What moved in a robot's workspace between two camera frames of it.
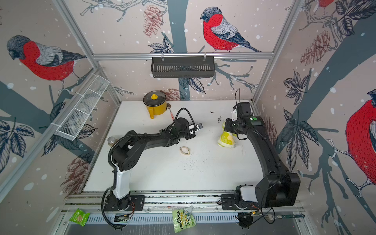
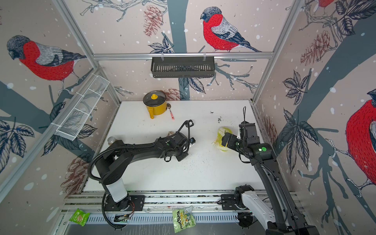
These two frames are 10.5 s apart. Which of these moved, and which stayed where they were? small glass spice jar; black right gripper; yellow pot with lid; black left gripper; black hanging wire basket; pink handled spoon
Moved: black left gripper; black right gripper
Stayed: pink handled spoon; yellow pot with lid; small glass spice jar; black hanging wire basket
